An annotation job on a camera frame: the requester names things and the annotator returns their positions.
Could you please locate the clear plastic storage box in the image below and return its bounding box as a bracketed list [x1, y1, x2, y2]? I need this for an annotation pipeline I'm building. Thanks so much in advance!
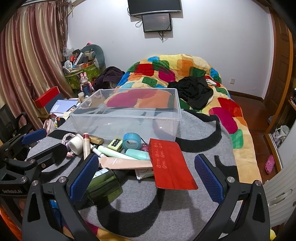
[69, 88, 182, 145]

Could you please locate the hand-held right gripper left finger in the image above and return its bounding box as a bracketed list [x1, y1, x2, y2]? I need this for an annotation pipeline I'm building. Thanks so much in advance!
[22, 153, 100, 241]

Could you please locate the red box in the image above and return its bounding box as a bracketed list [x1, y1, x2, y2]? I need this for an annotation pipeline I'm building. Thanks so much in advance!
[35, 86, 60, 108]

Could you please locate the wooden shelf unit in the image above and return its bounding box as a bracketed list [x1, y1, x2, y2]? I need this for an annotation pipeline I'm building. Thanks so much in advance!
[265, 93, 296, 172]

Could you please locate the pink clog shoe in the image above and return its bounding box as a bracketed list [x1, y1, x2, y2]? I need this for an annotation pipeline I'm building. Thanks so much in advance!
[265, 155, 275, 175]

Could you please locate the white round jar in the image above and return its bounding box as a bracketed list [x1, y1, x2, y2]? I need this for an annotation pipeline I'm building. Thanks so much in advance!
[69, 136, 84, 155]

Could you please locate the black mesh chair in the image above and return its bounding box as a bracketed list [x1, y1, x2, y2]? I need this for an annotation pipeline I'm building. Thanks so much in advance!
[0, 104, 33, 144]

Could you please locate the white bag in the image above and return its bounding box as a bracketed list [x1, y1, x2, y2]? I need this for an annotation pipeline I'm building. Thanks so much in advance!
[273, 125, 290, 146]

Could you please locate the red packet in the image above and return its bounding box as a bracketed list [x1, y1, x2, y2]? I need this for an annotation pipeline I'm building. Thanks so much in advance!
[149, 138, 199, 190]

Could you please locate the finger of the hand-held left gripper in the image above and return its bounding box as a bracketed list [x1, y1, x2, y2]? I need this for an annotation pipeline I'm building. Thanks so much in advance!
[7, 142, 70, 173]
[0, 128, 48, 161]

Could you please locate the dark green bottle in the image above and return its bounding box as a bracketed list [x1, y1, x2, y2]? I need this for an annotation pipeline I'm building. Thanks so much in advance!
[85, 168, 126, 204]

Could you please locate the dark blue box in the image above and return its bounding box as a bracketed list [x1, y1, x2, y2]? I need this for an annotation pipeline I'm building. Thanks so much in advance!
[44, 93, 63, 113]

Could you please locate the colourful patchwork blanket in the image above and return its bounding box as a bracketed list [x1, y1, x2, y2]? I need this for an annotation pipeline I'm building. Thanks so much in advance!
[116, 54, 263, 186]

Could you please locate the green storage box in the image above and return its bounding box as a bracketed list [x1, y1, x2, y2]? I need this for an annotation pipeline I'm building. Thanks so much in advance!
[65, 65, 101, 90]

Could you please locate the white pen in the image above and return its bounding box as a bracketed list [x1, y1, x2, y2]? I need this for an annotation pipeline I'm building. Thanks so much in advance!
[91, 147, 104, 158]

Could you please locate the black clothing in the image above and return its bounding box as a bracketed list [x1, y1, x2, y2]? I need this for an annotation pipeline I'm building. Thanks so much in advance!
[168, 76, 214, 110]

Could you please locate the wooden door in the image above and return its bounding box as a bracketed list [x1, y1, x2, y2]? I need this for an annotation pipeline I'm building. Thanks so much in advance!
[269, 9, 295, 100]

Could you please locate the teal tape roll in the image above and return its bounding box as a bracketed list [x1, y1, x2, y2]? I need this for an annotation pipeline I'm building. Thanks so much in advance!
[122, 133, 141, 151]

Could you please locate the beige tube with red cap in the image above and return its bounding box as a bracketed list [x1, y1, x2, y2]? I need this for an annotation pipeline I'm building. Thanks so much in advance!
[83, 133, 90, 160]

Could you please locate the large black monitor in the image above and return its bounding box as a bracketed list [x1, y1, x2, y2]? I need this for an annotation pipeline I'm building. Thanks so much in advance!
[128, 0, 182, 16]

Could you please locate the yellow-green black dotted item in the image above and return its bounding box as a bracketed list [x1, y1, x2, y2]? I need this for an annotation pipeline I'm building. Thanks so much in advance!
[107, 138, 123, 151]

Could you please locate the grey plush toy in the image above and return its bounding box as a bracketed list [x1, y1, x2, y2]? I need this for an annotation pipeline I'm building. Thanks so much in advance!
[81, 44, 104, 69]

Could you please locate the pale green tube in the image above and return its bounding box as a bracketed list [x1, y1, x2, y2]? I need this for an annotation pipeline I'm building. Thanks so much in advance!
[97, 145, 132, 160]

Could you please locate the dark purple clothing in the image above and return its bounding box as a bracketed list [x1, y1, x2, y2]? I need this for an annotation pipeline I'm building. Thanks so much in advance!
[94, 66, 125, 90]

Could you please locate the white green sachet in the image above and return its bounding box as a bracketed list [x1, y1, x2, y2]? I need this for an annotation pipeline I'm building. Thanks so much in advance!
[135, 168, 155, 180]

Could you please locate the striped pink curtain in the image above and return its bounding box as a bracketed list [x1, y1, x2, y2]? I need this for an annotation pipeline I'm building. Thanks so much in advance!
[0, 0, 77, 130]

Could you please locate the grey black patterned mat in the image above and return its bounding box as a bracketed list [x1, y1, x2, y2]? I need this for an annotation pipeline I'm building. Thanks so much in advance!
[26, 109, 238, 238]

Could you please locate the white braided rope loop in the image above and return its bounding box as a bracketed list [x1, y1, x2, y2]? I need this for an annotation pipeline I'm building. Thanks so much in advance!
[62, 133, 77, 145]

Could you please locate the mint green bottle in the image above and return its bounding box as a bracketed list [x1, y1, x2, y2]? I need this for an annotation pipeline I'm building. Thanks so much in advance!
[125, 148, 152, 161]

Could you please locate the white ribbed panel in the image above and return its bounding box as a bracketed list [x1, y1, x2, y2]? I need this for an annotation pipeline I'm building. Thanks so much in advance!
[262, 160, 295, 229]

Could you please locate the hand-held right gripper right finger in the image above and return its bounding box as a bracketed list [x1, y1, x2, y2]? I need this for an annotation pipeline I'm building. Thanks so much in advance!
[194, 153, 271, 241]

